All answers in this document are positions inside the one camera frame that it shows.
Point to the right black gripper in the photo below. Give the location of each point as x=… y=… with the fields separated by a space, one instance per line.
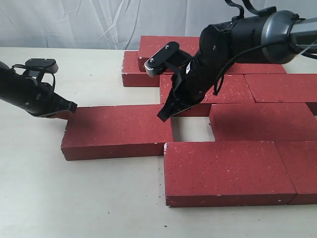
x=190 y=85

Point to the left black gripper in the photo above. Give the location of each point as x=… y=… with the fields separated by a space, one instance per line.
x=38 y=99

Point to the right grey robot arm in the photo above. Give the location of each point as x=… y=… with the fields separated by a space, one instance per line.
x=273 y=39

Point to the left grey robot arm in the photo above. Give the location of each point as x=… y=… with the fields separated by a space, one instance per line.
x=38 y=74

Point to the red back right brick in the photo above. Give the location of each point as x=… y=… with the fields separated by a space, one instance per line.
x=248 y=68

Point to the red top stacked brick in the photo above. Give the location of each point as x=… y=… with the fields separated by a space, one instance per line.
x=149 y=45

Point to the red back left brick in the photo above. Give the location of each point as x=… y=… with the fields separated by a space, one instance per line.
x=131 y=74

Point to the red middle right brick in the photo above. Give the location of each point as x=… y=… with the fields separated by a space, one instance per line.
x=284 y=88

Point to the red front left brick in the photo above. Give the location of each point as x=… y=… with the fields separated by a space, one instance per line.
x=215 y=174

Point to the red third row brick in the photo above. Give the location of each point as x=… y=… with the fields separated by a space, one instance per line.
x=263 y=122

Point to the red front right brick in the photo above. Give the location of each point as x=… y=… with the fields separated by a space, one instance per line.
x=300 y=160

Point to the white backdrop curtain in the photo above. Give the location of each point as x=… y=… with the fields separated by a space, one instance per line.
x=104 y=24

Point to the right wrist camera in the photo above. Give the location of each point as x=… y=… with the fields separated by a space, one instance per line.
x=164 y=59

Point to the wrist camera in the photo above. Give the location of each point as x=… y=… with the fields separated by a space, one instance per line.
x=164 y=59
x=48 y=64

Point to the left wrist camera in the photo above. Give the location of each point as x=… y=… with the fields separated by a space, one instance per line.
x=48 y=64

